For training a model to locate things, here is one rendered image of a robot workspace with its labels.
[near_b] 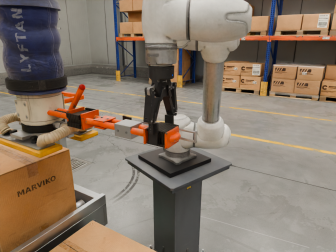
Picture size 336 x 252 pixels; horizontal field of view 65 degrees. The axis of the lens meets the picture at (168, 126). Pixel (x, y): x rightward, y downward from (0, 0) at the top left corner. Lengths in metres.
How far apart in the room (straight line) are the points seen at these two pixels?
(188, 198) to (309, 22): 6.60
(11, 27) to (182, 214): 1.35
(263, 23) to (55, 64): 7.18
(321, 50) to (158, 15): 8.46
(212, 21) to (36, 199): 1.14
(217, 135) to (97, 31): 11.73
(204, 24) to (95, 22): 12.41
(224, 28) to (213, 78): 0.66
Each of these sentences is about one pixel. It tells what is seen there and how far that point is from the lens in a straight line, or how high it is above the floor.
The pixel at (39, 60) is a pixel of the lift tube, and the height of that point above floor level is 1.42.
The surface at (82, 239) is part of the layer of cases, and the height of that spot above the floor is 0.54.
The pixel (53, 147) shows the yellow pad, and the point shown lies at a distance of 1.09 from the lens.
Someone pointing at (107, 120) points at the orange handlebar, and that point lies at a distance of 0.93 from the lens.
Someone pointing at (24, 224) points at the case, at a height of 0.67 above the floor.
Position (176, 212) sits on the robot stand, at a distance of 1.73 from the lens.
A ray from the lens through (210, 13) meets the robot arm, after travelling 0.71.
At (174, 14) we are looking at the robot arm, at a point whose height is 1.55.
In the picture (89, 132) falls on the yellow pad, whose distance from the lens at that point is 1.20.
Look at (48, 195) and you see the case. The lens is 1.49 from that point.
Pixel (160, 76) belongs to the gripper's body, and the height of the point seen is 1.39.
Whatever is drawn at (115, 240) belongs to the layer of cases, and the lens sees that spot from 1.44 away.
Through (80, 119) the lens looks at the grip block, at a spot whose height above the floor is 1.22.
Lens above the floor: 1.49
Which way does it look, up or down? 18 degrees down
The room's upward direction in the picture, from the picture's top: straight up
